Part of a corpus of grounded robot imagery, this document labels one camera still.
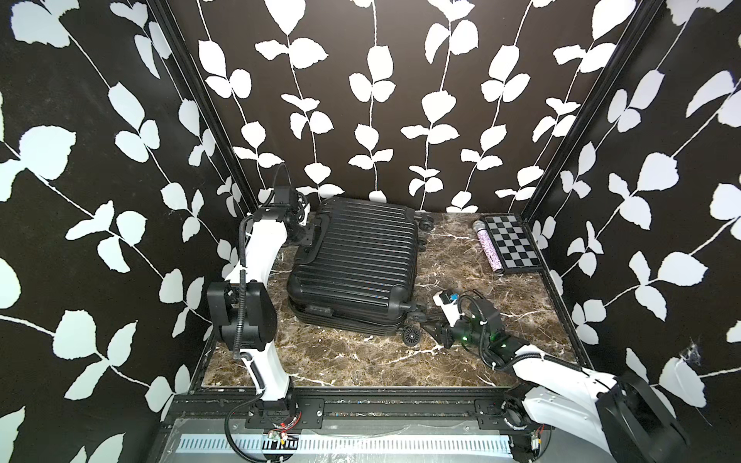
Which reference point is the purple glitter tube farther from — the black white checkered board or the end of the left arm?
the end of the left arm

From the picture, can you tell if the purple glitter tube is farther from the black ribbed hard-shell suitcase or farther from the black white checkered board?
the black ribbed hard-shell suitcase

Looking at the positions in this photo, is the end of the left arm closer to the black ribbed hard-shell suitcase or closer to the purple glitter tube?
the black ribbed hard-shell suitcase

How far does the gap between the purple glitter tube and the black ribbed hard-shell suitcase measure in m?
0.28

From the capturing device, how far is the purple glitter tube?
3.39 feet

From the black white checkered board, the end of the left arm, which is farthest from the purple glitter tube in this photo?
the end of the left arm

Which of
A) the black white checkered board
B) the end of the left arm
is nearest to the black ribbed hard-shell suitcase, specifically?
the end of the left arm

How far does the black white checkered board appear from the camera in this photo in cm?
106

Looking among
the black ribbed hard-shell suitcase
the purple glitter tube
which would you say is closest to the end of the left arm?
the black ribbed hard-shell suitcase

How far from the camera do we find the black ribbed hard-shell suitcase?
2.51 feet

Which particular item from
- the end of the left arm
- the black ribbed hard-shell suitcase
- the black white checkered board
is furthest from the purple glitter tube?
the end of the left arm

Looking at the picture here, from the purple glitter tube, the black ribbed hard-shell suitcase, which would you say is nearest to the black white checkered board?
the purple glitter tube

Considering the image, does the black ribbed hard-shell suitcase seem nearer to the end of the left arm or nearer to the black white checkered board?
the end of the left arm

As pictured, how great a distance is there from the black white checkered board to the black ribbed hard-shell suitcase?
0.33m
